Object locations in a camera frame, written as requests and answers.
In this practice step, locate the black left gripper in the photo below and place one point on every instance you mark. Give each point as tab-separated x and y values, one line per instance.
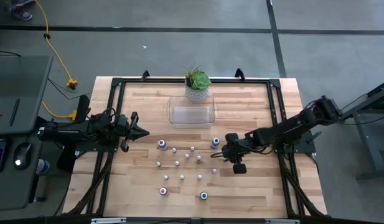
126	143

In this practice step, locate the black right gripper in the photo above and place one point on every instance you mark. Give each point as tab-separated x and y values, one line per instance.
236	155

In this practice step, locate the large blue food colouring bottle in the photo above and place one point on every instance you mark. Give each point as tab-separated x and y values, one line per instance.
215	142

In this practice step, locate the large violet food colouring bottle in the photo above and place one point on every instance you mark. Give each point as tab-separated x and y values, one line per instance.
162	144

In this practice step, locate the large black food colouring bottle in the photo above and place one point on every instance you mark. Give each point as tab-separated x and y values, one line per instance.
203	195

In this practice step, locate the clear plastic container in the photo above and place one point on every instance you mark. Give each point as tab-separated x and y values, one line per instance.
191	116

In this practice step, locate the large pink food colouring bottle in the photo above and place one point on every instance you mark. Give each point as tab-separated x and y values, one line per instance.
163	191

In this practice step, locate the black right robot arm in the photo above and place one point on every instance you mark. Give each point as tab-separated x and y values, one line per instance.
288	127

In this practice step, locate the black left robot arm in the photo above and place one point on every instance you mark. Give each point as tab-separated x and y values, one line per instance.
67	133

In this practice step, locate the black angled panel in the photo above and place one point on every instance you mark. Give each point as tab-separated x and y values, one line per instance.
82	107

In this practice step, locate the green succulent plant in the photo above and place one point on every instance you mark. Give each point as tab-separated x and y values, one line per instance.
199	80

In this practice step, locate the white and blue cup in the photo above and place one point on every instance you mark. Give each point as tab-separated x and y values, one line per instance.
42	166

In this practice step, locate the black computer mouse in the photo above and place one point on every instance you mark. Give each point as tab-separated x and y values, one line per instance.
22	155

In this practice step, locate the black pen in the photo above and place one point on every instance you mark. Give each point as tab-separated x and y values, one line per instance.
14	112

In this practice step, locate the dark grey desk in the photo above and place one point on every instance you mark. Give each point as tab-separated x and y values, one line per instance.
23	77

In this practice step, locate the dark grey metal table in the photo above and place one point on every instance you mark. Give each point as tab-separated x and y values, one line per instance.
367	146

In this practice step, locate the person's shoe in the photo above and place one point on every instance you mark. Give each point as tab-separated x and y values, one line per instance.
22	14
23	2

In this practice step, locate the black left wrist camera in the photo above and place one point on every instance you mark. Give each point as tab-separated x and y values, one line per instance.
122	126

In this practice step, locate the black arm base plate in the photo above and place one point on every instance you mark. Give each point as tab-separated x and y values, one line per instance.
300	144
98	147

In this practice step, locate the black aluminium frame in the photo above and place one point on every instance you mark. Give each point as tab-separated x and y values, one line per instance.
148	80

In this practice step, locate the grey metal frame bracket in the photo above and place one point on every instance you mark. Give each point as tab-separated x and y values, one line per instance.
282	221
108	221

